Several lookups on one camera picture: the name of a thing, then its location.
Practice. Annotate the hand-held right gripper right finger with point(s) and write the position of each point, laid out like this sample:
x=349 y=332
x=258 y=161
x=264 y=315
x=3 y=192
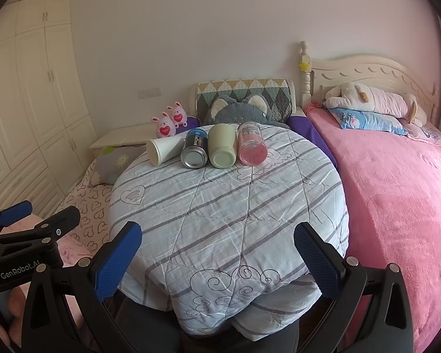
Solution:
x=316 y=261

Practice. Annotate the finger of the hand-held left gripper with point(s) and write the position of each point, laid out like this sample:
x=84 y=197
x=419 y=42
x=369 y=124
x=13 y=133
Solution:
x=13 y=215
x=62 y=220

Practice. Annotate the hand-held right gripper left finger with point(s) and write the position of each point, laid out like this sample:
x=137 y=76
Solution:
x=119 y=261

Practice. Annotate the white paper cup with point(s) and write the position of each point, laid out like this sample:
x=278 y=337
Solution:
x=166 y=149

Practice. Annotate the clear cup pink contents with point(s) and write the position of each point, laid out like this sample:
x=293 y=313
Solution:
x=252 y=147

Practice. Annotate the cream cup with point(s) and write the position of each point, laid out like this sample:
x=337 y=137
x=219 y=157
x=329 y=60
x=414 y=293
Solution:
x=222 y=147

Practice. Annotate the heart print bed sheet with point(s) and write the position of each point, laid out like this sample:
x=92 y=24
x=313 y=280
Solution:
x=92 y=206

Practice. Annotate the grey sun print pillow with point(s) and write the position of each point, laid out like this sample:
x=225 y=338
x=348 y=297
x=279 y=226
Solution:
x=114 y=163

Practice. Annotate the pink fleece blanket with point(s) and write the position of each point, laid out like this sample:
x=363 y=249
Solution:
x=389 y=209

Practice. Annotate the grey striped white quilt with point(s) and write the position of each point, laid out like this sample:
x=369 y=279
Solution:
x=224 y=228

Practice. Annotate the white bedside table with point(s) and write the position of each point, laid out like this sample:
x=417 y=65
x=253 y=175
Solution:
x=125 y=135

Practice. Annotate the cream wardrobe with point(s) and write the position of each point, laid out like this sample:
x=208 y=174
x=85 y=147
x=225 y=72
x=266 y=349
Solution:
x=29 y=99

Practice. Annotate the metal can blue label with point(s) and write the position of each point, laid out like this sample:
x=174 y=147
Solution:
x=194 y=150

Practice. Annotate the purple sheet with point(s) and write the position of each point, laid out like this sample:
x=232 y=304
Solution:
x=302 y=125

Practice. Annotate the pink bunny plush toy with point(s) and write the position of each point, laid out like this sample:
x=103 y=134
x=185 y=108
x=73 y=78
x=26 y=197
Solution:
x=178 y=114
x=164 y=128

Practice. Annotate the blue printed pillow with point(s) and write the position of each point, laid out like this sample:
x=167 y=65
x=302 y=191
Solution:
x=364 y=119

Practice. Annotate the grey cat plush pillow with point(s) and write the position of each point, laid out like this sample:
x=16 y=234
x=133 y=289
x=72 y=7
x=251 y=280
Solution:
x=239 y=112

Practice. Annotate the diamond pattern quilted cushion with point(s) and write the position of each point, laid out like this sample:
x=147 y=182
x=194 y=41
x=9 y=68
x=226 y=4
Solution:
x=277 y=95

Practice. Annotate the pink embroidered pillow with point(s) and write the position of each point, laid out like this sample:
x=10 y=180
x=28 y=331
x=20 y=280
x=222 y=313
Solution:
x=430 y=134

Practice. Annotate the long white plush toy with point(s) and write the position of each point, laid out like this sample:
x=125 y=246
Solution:
x=375 y=99

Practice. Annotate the cream wooden headboard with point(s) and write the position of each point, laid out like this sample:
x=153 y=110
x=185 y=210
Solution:
x=352 y=69

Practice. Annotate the white wall socket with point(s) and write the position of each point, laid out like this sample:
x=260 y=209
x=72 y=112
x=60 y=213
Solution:
x=150 y=92

